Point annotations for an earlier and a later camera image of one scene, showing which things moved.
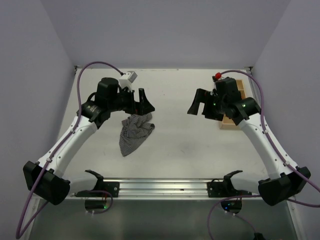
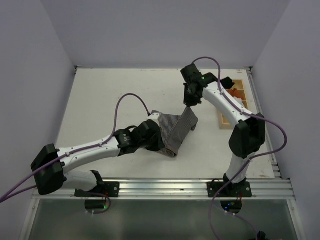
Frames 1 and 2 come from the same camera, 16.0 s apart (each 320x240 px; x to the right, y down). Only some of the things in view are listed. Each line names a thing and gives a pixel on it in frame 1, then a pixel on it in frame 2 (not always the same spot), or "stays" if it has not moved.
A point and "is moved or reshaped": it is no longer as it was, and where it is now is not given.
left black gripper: [143, 107] to [159, 144]
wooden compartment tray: [227, 123] stays
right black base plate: [222, 189] stays
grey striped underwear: [135, 130] is moved or reshaped
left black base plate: [113, 187] stays
